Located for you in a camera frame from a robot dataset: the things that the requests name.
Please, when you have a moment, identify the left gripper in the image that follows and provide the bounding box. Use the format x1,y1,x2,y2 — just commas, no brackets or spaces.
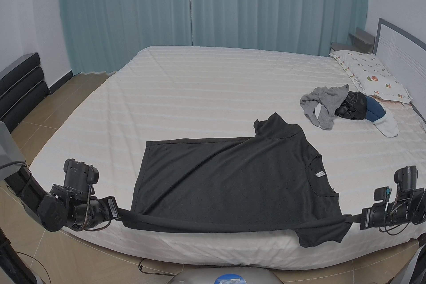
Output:
71,196,122,231

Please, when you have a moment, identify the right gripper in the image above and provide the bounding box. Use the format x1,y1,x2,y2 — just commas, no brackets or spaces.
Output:
362,203,393,230

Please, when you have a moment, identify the black T-shirt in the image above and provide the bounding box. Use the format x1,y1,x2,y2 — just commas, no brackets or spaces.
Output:
120,112,353,248

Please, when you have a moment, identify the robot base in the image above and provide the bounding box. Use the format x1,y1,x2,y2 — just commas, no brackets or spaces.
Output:
168,269,280,284

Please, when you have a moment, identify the bed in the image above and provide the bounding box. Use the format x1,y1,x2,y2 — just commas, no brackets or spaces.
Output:
27,18,426,271

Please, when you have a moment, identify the white garment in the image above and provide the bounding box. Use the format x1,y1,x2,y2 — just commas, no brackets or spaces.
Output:
373,110,399,138

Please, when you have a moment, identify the dark blue garment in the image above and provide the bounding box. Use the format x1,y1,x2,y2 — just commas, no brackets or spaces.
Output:
363,96,388,123

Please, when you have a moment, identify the black shiny garment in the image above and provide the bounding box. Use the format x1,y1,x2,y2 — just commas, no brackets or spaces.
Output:
334,91,368,121

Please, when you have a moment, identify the grey garment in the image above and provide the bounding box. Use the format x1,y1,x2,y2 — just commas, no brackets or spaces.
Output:
300,85,350,131

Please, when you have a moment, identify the white printed pillow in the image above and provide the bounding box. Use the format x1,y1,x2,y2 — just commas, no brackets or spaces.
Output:
329,50,413,105

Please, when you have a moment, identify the black chest of drawers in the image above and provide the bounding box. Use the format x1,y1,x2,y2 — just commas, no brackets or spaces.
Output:
0,52,50,133

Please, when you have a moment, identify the grey bedside table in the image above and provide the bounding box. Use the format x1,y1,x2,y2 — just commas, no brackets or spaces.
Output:
330,27,376,53

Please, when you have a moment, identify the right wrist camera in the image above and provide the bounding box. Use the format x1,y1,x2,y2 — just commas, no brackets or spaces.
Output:
374,187,394,203

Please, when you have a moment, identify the black cable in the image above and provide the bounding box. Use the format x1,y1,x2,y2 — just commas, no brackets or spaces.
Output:
17,251,47,284
138,258,174,276

